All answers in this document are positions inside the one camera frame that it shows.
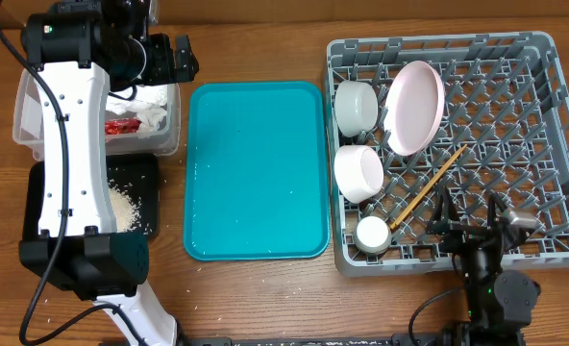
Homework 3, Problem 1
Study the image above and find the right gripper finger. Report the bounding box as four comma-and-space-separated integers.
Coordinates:
487, 192, 507, 229
426, 187, 458, 235

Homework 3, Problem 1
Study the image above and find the wooden chopstick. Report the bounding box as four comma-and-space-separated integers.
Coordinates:
390, 142, 469, 228
389, 146, 468, 231

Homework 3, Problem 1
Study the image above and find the white cup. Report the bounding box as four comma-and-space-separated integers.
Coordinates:
353, 216, 391, 255

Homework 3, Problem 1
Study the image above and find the small pink bowl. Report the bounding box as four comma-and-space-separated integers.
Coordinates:
334, 145, 384, 204

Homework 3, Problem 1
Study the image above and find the large pink plate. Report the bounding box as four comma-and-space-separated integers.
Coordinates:
383, 61, 445, 157

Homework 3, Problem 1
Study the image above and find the grey bowl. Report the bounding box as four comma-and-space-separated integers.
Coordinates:
334, 81, 379, 137

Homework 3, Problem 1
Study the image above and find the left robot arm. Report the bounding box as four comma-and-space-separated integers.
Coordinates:
11, 1, 199, 345

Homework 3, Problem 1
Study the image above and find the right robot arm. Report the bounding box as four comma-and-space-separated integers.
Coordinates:
408, 187, 541, 345

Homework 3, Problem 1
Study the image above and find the grey dishwasher rack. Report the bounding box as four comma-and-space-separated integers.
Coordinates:
324, 32, 569, 277

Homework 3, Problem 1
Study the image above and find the crumpled white tissue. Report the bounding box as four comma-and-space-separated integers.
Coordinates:
106, 86, 168, 132

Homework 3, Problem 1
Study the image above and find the clear plastic bin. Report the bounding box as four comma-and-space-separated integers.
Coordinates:
12, 71, 181, 161

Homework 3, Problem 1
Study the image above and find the red wrapper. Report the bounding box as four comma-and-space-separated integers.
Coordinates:
105, 118, 142, 136

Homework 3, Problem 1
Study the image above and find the black tray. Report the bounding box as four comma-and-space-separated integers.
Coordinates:
22, 153, 161, 240

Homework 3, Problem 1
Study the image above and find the pile of rice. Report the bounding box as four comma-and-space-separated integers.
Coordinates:
109, 187, 140, 233

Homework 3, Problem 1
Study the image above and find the teal plastic tray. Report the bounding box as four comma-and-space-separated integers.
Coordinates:
183, 81, 330, 261

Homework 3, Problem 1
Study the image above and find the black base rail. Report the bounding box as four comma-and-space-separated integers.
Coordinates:
99, 331, 526, 346

